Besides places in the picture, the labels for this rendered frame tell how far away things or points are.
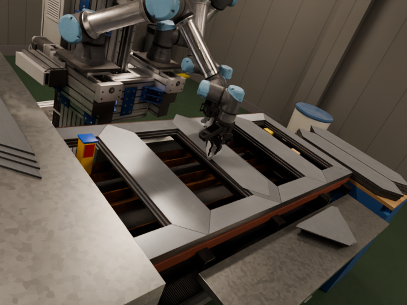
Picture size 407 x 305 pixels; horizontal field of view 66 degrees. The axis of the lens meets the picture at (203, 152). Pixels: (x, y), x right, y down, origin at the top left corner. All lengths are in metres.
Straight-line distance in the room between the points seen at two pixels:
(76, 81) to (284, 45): 3.44
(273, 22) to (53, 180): 4.23
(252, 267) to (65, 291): 0.74
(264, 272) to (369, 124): 3.44
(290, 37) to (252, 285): 3.89
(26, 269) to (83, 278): 0.10
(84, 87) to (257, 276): 1.16
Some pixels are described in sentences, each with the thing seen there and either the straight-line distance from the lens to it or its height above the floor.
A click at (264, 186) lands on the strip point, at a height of 0.85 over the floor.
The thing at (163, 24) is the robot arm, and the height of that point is 1.25.
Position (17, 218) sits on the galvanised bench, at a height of 1.05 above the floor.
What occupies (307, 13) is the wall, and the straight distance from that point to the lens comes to 4.62.
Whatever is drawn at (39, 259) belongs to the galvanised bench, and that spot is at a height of 1.05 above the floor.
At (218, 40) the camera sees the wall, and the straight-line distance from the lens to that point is 5.19.
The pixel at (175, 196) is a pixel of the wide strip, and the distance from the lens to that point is 1.20.
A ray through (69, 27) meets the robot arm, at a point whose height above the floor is 1.21.
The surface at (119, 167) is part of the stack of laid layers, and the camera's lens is 1.29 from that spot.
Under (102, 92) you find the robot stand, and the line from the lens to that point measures 1.58.
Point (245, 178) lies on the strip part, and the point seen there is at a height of 0.85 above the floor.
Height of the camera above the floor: 1.58
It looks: 28 degrees down
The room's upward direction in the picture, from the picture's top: 20 degrees clockwise
